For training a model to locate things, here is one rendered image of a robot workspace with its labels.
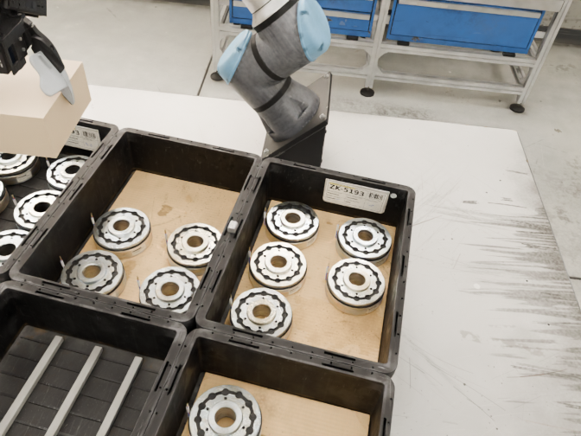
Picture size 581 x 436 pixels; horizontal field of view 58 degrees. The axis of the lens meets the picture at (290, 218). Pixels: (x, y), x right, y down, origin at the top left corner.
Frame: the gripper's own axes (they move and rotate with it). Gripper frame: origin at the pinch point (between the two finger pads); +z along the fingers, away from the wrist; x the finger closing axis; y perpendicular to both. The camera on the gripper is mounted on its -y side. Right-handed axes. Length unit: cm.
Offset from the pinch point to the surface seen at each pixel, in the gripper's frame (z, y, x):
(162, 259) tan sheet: 26.7, 8.8, 20.6
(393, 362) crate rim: 16, 30, 60
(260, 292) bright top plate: 23.6, 16.0, 39.4
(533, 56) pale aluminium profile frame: 80, -186, 157
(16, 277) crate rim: 16.6, 22.9, 2.8
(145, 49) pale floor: 111, -205, -52
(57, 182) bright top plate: 24.0, -5.3, -3.8
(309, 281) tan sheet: 27, 10, 48
